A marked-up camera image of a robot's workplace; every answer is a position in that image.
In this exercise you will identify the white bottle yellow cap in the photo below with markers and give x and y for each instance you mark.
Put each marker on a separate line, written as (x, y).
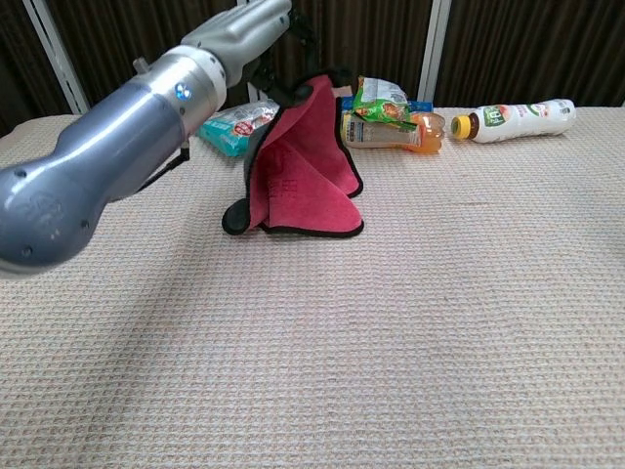
(517, 122)

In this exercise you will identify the green snack bag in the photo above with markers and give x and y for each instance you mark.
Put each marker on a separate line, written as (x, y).
(381, 110)

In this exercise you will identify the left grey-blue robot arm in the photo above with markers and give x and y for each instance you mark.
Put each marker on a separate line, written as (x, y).
(97, 156)

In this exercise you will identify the grey and pink cloth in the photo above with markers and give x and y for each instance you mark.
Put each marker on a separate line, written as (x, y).
(303, 185)

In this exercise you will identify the beige woven tablecloth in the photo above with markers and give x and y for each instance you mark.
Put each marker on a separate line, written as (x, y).
(312, 342)

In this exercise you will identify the dark brown pleated curtain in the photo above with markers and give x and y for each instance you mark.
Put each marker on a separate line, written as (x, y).
(512, 49)

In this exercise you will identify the clear bottle orange drink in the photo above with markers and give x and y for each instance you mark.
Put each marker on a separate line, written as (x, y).
(381, 138)

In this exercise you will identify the white metal frame post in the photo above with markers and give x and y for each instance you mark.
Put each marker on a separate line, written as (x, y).
(252, 95)
(434, 49)
(54, 54)

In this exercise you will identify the teal clear snack packet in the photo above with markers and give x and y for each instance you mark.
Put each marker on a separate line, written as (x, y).
(229, 129)

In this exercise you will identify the blue cardboard box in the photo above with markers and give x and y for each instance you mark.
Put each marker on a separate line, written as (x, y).
(421, 106)

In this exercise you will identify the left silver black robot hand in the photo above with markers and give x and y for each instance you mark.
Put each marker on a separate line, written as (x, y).
(239, 29)

